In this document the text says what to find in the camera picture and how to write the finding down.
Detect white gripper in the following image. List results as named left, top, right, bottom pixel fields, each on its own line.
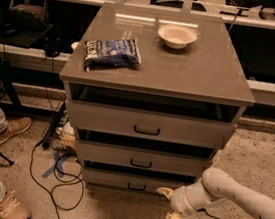
left=156, top=179, right=227, bottom=219

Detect grey bottom drawer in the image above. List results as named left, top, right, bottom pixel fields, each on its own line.
left=81, top=168, right=187, bottom=193

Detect grey drawer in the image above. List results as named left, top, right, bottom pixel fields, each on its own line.
left=66, top=99, right=236, bottom=149
left=81, top=168, right=187, bottom=193
left=76, top=141, right=211, bottom=177

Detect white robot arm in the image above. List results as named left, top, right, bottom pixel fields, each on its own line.
left=157, top=167, right=275, bottom=219

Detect grey drawer cabinet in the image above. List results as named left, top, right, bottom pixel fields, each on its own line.
left=60, top=4, right=255, bottom=185

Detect grey middle drawer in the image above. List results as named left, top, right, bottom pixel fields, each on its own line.
left=76, top=141, right=211, bottom=177

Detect grey top drawer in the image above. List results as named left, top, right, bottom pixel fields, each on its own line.
left=66, top=99, right=236, bottom=149

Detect blue tape cross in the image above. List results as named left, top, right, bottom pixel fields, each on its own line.
left=42, top=151, right=71, bottom=179

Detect tan boot lower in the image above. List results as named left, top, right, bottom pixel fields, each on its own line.
left=0, top=191, right=32, bottom=219

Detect tan boot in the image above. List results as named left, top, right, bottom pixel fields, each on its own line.
left=0, top=117, right=32, bottom=145
left=0, top=191, right=32, bottom=219

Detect blue chip bag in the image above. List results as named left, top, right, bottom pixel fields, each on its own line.
left=84, top=39, right=141, bottom=72

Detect white bowl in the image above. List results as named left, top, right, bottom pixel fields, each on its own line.
left=158, top=24, right=197, bottom=49

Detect tan boot upper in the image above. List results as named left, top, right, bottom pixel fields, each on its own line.
left=0, top=117, right=32, bottom=145

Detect black headphones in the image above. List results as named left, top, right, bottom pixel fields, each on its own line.
left=44, top=38, right=62, bottom=58

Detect black bag on shelf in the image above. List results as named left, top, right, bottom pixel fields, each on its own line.
left=6, top=0, right=48, bottom=32

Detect black floor cable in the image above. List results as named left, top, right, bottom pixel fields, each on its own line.
left=21, top=139, right=91, bottom=219

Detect black wire basket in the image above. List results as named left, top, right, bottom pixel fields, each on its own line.
left=41, top=103, right=76, bottom=154

